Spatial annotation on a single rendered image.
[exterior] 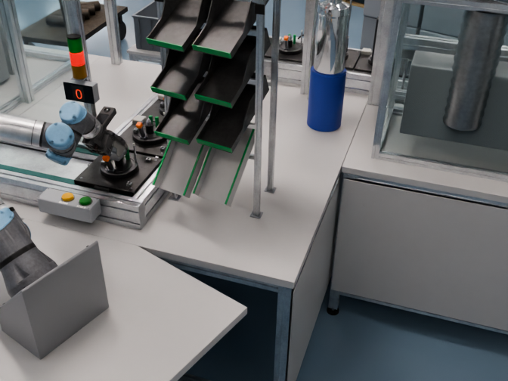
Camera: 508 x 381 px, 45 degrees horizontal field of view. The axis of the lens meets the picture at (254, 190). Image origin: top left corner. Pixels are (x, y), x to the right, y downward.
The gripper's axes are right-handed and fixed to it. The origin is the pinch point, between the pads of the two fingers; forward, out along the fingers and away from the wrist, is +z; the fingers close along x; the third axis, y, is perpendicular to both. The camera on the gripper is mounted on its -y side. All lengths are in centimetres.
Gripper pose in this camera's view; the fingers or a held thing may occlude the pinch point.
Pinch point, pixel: (117, 144)
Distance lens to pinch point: 229.2
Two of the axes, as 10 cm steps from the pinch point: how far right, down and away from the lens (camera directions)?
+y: -2.5, 9.4, -2.3
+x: 9.5, 1.9, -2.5
